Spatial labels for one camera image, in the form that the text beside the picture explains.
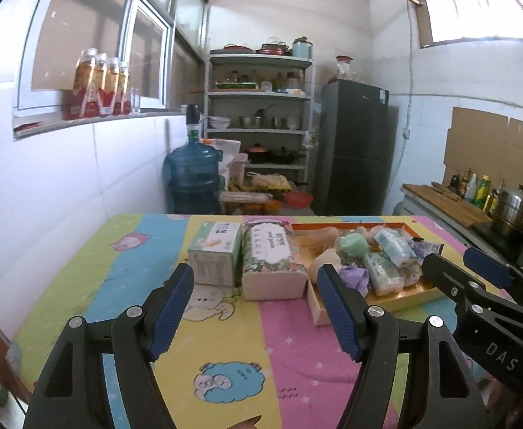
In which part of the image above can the white floral scrunchie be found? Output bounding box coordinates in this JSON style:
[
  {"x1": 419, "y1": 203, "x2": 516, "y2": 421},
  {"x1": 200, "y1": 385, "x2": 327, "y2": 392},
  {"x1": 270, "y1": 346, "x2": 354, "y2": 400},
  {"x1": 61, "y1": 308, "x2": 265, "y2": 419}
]
[{"x1": 395, "y1": 259, "x2": 424, "y2": 289}]

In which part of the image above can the teal lidded jar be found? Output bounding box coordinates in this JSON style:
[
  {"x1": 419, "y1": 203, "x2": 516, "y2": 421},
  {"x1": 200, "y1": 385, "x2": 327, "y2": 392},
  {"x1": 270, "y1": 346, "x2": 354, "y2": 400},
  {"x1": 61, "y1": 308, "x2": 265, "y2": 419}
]
[{"x1": 292, "y1": 36, "x2": 313, "y2": 60}]

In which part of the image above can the floral tissue pack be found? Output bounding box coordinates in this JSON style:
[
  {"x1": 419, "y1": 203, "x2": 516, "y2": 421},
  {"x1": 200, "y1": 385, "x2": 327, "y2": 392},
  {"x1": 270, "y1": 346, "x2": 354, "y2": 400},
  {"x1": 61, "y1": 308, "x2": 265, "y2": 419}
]
[{"x1": 241, "y1": 221, "x2": 309, "y2": 301}]

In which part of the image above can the beige plush toy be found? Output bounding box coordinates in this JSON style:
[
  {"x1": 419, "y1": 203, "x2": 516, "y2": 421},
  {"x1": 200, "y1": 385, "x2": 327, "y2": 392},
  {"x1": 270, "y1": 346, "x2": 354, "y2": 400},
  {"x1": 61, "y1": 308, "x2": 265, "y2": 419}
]
[{"x1": 310, "y1": 226, "x2": 349, "y2": 246}]

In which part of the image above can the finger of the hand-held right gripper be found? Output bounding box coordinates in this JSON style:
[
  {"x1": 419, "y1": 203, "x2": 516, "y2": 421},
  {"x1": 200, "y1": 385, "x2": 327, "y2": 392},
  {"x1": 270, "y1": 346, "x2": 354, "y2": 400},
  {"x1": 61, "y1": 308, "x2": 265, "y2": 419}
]
[
  {"x1": 463, "y1": 247, "x2": 523, "y2": 311},
  {"x1": 421, "y1": 252, "x2": 523, "y2": 327}
]

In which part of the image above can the purple white packet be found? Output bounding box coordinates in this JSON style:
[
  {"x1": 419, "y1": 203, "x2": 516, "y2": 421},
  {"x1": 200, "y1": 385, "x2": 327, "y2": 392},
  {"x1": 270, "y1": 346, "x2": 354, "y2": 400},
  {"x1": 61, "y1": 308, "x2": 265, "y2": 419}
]
[{"x1": 411, "y1": 239, "x2": 444, "y2": 260}]

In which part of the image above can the blue water jug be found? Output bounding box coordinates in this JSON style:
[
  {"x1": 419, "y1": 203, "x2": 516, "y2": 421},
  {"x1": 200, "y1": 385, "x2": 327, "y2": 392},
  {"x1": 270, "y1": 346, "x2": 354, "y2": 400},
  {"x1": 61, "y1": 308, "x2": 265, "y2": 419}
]
[{"x1": 162, "y1": 136, "x2": 224, "y2": 215}]

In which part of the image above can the black wok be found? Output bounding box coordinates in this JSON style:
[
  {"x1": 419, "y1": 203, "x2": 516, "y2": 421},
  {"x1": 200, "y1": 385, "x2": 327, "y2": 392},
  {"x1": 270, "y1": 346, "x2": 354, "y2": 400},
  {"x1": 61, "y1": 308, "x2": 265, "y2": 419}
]
[{"x1": 268, "y1": 147, "x2": 307, "y2": 164}]

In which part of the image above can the green white wipes packet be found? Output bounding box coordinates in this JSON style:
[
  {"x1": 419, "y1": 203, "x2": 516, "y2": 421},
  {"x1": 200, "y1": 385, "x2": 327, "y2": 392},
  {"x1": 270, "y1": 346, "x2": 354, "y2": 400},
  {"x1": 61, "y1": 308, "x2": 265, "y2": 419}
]
[{"x1": 363, "y1": 252, "x2": 406, "y2": 296}]

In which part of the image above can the green round sponge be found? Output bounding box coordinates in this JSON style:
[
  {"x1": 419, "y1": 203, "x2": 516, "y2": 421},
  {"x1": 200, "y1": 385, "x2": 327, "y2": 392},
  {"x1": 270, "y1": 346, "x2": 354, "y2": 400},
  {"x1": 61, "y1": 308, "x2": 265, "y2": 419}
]
[{"x1": 334, "y1": 232, "x2": 369, "y2": 260}]

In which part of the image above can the white plastic pitcher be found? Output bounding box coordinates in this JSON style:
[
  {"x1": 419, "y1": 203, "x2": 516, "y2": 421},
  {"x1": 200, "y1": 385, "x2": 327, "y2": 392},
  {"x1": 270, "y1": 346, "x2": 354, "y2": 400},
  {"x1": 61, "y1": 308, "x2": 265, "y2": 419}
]
[{"x1": 228, "y1": 154, "x2": 250, "y2": 188}]

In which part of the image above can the wooden cutting board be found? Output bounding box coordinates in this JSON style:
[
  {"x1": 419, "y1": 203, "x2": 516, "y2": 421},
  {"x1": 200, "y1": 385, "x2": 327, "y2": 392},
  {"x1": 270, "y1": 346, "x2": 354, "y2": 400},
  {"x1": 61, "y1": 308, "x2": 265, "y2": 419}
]
[{"x1": 402, "y1": 183, "x2": 494, "y2": 228}]

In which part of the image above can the beige sponge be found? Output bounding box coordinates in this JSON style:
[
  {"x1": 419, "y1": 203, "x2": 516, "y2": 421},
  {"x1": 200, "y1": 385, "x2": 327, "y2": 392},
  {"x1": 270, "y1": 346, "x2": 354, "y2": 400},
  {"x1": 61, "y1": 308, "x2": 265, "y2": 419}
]
[{"x1": 310, "y1": 250, "x2": 340, "y2": 284}]

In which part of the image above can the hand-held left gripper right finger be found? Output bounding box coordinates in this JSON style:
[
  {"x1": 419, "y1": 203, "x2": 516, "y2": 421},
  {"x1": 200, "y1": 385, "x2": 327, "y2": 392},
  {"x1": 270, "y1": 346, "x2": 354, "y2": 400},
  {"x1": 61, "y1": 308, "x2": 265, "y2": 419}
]
[{"x1": 317, "y1": 263, "x2": 488, "y2": 429}]

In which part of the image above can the cardboard sheet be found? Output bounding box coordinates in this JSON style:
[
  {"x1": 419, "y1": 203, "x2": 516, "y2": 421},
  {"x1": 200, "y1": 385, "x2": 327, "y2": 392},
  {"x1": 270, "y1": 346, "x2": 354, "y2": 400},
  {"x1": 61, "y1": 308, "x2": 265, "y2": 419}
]
[{"x1": 442, "y1": 106, "x2": 523, "y2": 188}]

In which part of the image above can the red plastic basket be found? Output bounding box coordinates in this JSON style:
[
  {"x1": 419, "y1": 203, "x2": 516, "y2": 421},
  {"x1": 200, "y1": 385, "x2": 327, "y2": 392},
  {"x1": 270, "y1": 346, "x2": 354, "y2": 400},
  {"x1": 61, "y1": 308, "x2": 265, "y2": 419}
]
[{"x1": 285, "y1": 191, "x2": 313, "y2": 208}]

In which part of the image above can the dark grey refrigerator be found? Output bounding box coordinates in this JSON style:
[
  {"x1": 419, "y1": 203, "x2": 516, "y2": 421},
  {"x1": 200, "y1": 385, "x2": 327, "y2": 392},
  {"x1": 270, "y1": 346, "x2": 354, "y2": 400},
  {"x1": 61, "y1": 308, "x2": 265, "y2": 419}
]
[{"x1": 314, "y1": 78, "x2": 392, "y2": 217}]

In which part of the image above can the sliding window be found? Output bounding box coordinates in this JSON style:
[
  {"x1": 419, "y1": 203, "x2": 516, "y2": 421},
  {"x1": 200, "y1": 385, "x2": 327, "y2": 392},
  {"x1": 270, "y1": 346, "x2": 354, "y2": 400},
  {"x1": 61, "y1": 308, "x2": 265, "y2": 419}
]
[{"x1": 14, "y1": 0, "x2": 173, "y2": 119}]

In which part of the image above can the orange cardboard box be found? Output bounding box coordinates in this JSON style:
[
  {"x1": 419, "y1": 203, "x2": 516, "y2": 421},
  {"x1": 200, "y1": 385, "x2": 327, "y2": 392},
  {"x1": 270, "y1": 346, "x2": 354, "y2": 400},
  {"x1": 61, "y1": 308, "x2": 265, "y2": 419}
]
[{"x1": 290, "y1": 221, "x2": 445, "y2": 327}]

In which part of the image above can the orange drink bottle red label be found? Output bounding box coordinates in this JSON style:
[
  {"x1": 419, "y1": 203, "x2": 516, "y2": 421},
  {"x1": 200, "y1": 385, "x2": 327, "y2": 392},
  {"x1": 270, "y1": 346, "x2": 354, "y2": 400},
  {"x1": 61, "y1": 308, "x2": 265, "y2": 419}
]
[
  {"x1": 105, "y1": 57, "x2": 121, "y2": 116},
  {"x1": 118, "y1": 61, "x2": 133, "y2": 114},
  {"x1": 93, "y1": 53, "x2": 110, "y2": 117},
  {"x1": 67, "y1": 49, "x2": 99, "y2": 120}
]

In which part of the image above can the lilac scrunchie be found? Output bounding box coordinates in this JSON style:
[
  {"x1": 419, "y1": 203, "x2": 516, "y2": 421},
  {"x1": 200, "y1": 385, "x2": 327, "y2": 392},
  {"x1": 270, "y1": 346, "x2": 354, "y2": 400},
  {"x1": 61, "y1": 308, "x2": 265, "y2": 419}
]
[{"x1": 339, "y1": 265, "x2": 372, "y2": 296}]

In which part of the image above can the black water pump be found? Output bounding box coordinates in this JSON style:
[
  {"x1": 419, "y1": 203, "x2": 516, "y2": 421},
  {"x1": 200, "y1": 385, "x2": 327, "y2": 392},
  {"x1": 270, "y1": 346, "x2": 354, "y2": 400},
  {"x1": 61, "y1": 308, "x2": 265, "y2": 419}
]
[{"x1": 185, "y1": 104, "x2": 202, "y2": 141}]

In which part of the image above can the glass jar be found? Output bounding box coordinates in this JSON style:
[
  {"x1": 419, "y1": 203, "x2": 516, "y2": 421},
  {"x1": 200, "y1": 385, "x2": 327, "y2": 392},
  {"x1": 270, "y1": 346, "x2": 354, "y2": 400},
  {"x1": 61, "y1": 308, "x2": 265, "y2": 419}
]
[{"x1": 334, "y1": 55, "x2": 355, "y2": 82}]

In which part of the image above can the small high window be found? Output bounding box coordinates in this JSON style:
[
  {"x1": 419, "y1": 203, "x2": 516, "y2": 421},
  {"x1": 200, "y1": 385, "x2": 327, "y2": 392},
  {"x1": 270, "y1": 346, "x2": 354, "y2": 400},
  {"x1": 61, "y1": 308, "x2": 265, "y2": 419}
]
[{"x1": 407, "y1": 0, "x2": 523, "y2": 50}]

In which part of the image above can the kitchen counter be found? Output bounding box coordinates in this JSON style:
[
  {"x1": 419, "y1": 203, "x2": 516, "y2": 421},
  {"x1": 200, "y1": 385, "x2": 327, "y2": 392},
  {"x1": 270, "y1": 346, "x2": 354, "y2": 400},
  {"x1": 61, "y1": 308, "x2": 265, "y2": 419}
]
[{"x1": 398, "y1": 183, "x2": 523, "y2": 287}]

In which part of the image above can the bag of eggs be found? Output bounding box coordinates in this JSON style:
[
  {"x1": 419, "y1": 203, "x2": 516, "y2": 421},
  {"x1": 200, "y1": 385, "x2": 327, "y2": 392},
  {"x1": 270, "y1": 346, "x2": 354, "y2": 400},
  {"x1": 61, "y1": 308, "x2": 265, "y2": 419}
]
[{"x1": 250, "y1": 172, "x2": 291, "y2": 191}]

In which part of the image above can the blue white tissue packet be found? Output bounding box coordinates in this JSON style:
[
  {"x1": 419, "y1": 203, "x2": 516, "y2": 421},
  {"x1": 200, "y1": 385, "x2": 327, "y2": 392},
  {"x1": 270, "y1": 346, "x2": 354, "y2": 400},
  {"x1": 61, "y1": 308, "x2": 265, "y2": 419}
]
[{"x1": 373, "y1": 228, "x2": 418, "y2": 265}]

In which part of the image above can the steel steamer pot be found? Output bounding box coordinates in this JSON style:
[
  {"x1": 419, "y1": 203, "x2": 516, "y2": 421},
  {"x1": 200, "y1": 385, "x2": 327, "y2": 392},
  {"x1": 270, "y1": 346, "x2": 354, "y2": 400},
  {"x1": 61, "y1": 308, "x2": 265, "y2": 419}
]
[{"x1": 494, "y1": 185, "x2": 523, "y2": 237}]

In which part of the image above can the green plastic bottle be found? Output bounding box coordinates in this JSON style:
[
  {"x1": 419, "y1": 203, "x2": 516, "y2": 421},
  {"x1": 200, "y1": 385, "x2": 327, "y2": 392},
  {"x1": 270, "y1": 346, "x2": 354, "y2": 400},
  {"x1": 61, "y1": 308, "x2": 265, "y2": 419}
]
[{"x1": 475, "y1": 174, "x2": 491, "y2": 210}]

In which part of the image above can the red cooking pot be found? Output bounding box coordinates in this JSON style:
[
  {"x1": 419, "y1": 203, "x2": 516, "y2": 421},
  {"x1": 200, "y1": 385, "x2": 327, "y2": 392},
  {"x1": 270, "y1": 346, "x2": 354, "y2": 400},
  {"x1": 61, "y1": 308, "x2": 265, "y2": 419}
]
[{"x1": 245, "y1": 143, "x2": 270, "y2": 164}]

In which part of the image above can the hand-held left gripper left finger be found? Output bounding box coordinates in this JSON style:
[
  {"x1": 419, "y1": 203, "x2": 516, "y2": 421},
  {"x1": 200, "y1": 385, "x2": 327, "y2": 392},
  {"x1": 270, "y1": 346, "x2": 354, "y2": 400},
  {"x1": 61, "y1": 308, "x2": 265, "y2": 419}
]
[{"x1": 23, "y1": 263, "x2": 196, "y2": 429}]

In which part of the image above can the red pot lid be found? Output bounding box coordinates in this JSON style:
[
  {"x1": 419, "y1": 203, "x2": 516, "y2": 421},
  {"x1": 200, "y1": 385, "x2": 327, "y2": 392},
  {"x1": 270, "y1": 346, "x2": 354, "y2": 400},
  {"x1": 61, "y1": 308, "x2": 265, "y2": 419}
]
[{"x1": 256, "y1": 41, "x2": 291, "y2": 55}]

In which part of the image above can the dried noodle packet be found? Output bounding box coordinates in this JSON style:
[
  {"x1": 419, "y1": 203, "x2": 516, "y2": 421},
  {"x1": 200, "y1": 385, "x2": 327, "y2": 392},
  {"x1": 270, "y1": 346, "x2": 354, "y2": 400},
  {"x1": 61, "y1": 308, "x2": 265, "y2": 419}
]
[{"x1": 220, "y1": 191, "x2": 273, "y2": 204}]

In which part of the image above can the green white tissue box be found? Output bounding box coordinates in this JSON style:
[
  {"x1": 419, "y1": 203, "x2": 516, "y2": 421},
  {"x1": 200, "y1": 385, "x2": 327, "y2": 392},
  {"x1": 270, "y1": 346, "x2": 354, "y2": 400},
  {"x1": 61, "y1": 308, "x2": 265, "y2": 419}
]
[{"x1": 187, "y1": 221, "x2": 243, "y2": 287}]

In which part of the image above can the metal shelf rack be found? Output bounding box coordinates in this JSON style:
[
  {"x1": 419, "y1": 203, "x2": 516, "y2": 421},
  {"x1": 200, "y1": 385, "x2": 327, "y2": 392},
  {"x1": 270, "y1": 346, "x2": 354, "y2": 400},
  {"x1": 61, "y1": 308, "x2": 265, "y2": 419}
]
[{"x1": 205, "y1": 49, "x2": 314, "y2": 184}]

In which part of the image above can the white rice bag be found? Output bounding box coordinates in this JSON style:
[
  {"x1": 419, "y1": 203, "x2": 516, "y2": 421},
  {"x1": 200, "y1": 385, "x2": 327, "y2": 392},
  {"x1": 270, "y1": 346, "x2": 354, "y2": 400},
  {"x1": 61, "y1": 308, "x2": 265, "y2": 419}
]
[{"x1": 201, "y1": 138, "x2": 242, "y2": 179}]

